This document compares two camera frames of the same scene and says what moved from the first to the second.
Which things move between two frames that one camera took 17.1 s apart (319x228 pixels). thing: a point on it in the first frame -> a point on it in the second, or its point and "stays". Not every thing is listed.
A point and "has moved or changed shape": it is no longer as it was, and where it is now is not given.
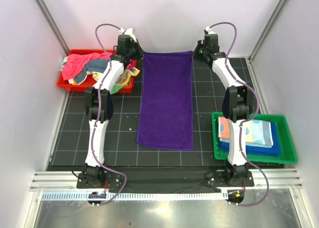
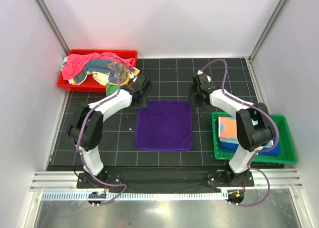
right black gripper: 195,54 -> 191,100
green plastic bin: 287,153 stays
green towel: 115,88 stays
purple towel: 165,115 has moved or changed shape
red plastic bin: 66,85 stays
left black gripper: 140,53 -> 142,105
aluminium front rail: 278,178 stays
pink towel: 75,63 stays
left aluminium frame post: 49,19 stays
